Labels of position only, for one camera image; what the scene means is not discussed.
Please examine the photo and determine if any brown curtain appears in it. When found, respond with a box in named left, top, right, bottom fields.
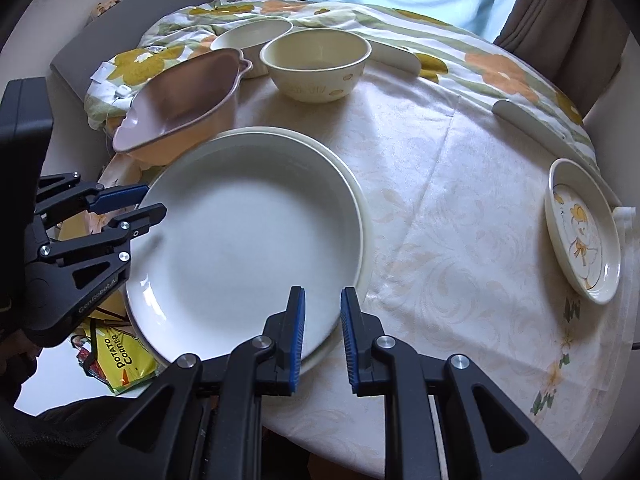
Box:
left=492, top=0, right=631, bottom=106

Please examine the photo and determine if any white ribbed bowl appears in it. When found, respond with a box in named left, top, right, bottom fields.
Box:
left=210, top=16, right=294, bottom=79

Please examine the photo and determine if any pink flower-shaped dish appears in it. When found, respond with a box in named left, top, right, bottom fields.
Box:
left=111, top=47, right=253, bottom=166

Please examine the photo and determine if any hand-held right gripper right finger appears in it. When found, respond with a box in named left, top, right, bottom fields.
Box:
left=340, top=286, right=583, bottom=480

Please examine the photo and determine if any large cream plate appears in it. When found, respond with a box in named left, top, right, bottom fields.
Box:
left=215, top=127, right=373, bottom=376

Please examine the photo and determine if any grey cushion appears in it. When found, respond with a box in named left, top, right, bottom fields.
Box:
left=50, top=0, right=241, bottom=106

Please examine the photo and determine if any large white plate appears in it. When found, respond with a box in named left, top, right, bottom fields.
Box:
left=124, top=135, right=366, bottom=366

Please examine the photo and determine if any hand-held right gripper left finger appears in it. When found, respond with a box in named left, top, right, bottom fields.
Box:
left=60, top=286, right=307, bottom=480

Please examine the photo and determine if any cream leaf-print bowl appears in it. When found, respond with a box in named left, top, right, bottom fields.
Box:
left=259, top=28, right=373, bottom=103

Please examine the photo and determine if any yellow snack packet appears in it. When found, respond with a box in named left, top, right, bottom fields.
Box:
left=75, top=317, right=161, bottom=396

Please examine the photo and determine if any white patterned tablecloth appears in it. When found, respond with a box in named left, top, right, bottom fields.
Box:
left=100, top=60, right=626, bottom=461

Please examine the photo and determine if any small flower-print plate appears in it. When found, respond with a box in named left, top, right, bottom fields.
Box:
left=544, top=158, right=622, bottom=305

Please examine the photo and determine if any person's dark clothing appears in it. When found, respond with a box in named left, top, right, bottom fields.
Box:
left=0, top=330, right=151, bottom=480

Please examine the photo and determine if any white curved rail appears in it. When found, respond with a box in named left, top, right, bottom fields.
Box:
left=492, top=100, right=636, bottom=228
left=370, top=41, right=422, bottom=75

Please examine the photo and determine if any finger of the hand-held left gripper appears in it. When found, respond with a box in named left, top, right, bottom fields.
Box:
left=37, top=203, right=168, bottom=291
left=37, top=172, right=151, bottom=221

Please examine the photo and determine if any floral blanket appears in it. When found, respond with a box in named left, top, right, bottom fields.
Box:
left=82, top=0, right=598, bottom=161

